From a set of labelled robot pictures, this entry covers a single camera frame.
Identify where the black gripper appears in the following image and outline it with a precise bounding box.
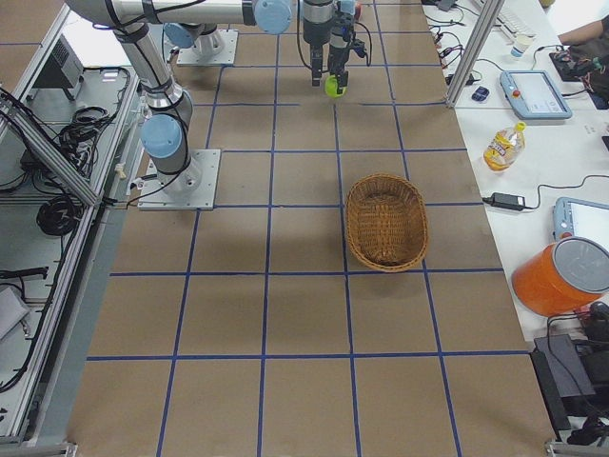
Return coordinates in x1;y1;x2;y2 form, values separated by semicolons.
309;42;353;94

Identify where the green apple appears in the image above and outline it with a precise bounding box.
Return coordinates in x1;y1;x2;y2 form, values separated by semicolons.
324;75;346;99

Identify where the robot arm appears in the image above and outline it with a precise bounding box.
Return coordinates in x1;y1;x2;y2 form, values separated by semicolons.
68;1;292;209
297;0;370;98

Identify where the wicker basket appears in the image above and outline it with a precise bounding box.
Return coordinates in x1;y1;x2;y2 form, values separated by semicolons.
345;173;428;273

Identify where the orange juice bottle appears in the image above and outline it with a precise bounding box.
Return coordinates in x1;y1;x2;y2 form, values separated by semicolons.
482;121;527;171

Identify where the paper cup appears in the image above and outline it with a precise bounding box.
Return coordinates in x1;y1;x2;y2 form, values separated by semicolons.
510;33;534;59

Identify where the blue teach pendant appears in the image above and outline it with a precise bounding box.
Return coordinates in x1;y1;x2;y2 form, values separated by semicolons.
500;70;572;121
553;197;609;249

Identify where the black power adapter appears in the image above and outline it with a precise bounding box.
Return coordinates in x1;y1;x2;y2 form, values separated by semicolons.
482;192;526;211

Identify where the grey electronics box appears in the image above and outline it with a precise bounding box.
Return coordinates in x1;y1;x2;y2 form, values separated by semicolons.
32;34;84;101

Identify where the orange bucket with lid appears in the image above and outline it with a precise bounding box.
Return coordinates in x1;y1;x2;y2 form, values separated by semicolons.
511;237;608;317

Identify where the black box device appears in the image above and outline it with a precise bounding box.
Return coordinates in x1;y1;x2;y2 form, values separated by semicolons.
530;334;608;447

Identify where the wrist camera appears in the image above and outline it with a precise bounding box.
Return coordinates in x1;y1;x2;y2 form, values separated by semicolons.
350;39;367;58

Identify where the wrist cable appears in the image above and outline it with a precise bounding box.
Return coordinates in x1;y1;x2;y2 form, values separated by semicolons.
297;18;373;70

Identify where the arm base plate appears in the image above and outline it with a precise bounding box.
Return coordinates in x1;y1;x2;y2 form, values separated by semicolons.
137;149;221;210
177;30;239;67

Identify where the aluminium frame post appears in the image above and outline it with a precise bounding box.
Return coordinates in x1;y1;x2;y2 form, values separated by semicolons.
445;0;504;108

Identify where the coiled black cable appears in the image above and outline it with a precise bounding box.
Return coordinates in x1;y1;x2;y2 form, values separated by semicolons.
36;194;78;237

